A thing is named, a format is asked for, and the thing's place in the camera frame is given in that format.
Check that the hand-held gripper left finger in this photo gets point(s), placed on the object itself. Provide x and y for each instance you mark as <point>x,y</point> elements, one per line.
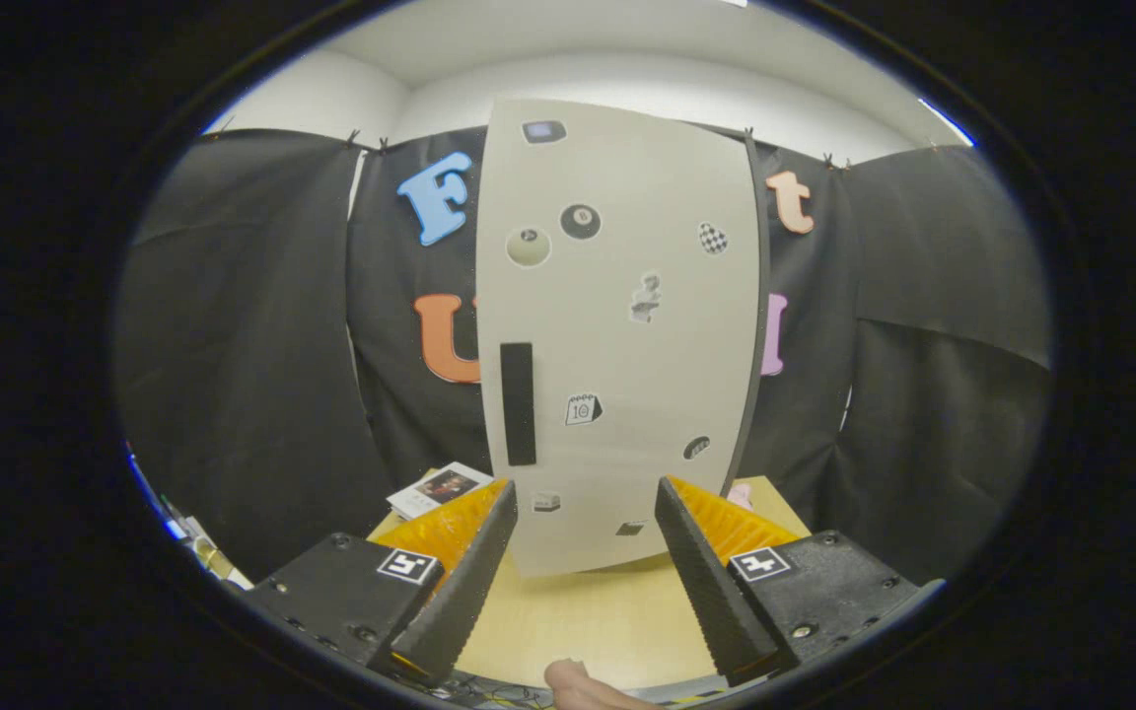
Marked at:
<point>464,597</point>

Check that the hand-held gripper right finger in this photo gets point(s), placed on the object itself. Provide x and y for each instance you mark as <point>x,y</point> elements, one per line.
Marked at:
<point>716,602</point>

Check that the white book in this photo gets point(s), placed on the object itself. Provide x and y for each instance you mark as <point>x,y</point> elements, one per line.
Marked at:
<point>440,485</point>

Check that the green and pink plush toy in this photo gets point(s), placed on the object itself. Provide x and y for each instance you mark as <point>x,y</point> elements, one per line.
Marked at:
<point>741,493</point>

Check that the black backdrop cloth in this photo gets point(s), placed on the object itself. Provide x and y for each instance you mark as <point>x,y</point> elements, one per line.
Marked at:
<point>233,345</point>

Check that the grey shoe cabinet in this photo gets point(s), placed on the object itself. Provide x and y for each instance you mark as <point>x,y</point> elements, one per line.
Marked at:
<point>764,286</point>

